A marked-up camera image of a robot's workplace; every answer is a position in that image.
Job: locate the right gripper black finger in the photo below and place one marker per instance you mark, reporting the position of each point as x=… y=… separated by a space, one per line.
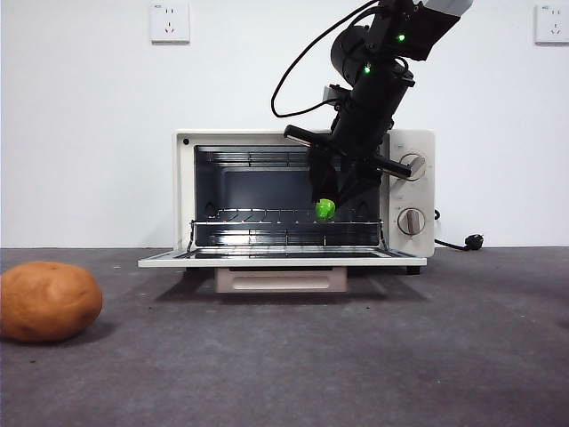
x=323 y=178
x=360 y=182

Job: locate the purple toy eggplant green stem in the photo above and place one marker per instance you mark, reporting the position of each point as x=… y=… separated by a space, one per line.
x=325 y=210

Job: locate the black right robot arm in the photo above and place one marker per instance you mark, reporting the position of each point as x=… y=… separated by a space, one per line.
x=378 y=89

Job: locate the beige oven knob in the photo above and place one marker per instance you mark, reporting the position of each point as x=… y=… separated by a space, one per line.
x=411 y=221
x=419 y=163

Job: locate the cream toaster oven body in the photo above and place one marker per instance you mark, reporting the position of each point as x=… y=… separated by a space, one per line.
x=411 y=253

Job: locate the brown potato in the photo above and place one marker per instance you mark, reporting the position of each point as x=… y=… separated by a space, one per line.
x=46 y=302

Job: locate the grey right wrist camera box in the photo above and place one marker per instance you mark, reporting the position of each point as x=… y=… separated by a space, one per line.
x=334 y=94

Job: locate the white wall socket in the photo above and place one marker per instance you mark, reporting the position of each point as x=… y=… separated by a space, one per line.
x=553 y=25
x=170 y=23

